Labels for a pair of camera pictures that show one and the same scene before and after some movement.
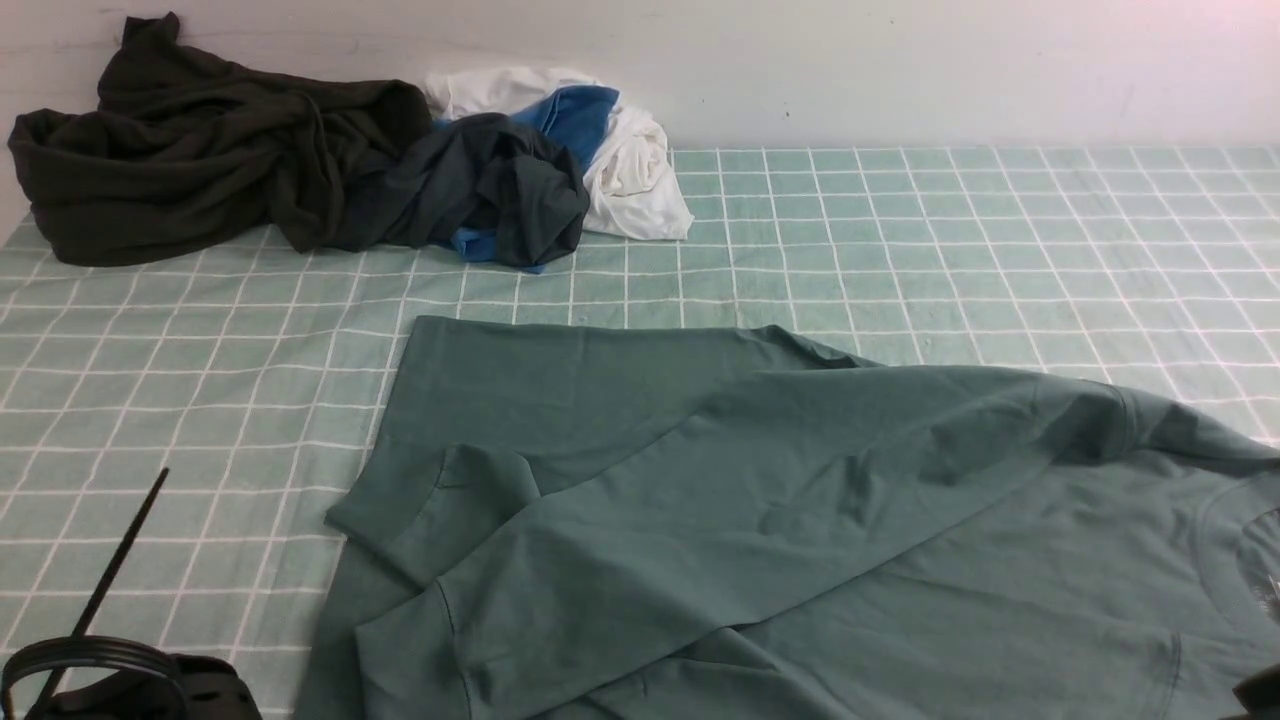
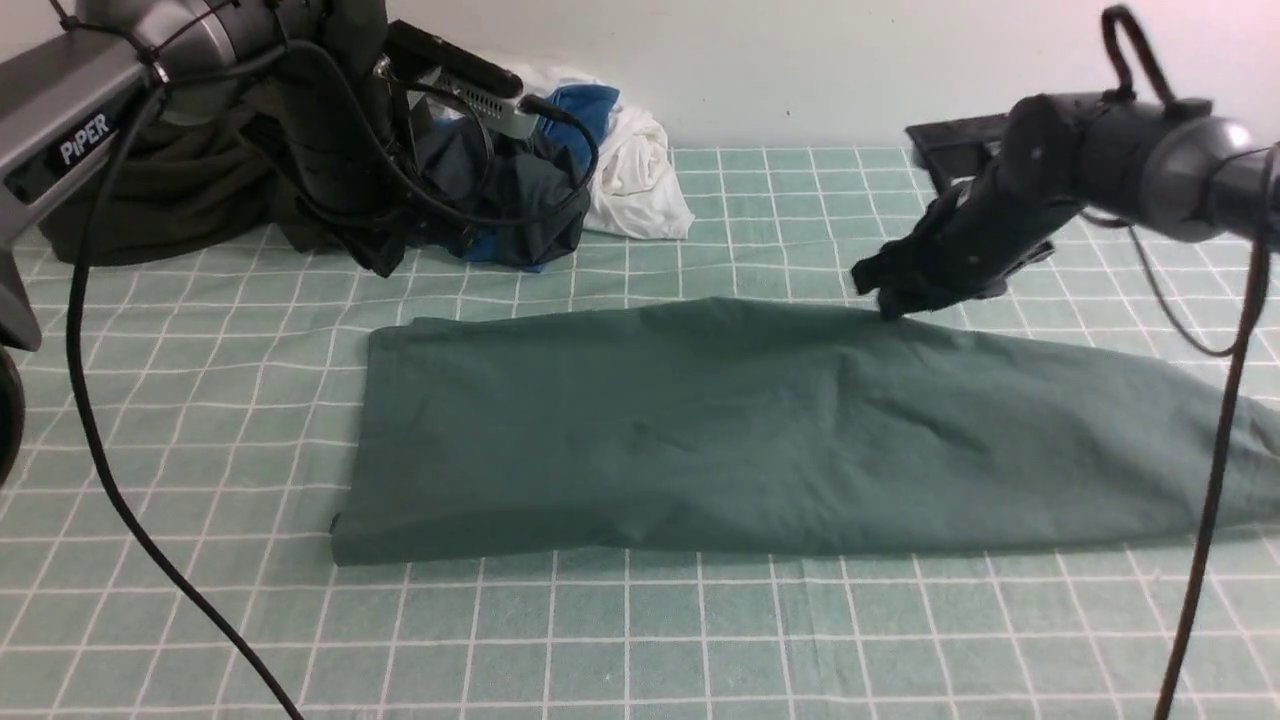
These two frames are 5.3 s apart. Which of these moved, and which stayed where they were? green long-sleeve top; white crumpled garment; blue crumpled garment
Moved: green long-sleeve top
Stayed: blue crumpled garment; white crumpled garment
